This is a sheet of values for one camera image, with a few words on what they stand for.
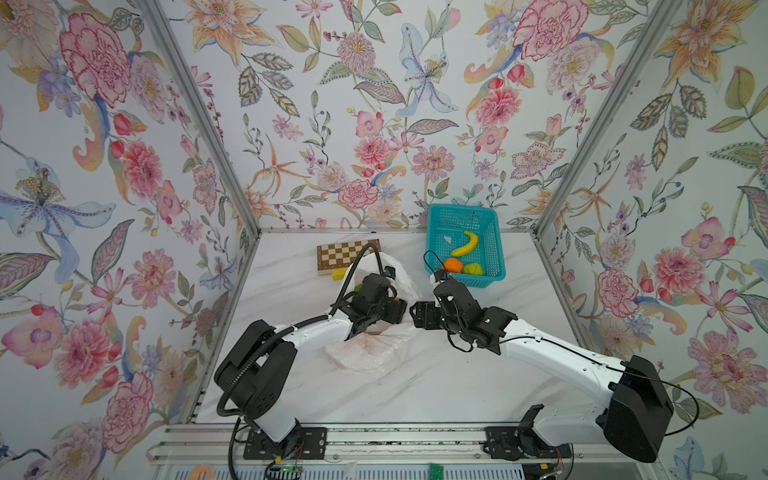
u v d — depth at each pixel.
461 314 0.60
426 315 0.72
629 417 0.40
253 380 0.45
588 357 0.46
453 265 1.03
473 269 1.01
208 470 0.71
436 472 0.70
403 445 0.76
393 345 0.78
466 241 1.17
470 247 1.14
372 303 0.69
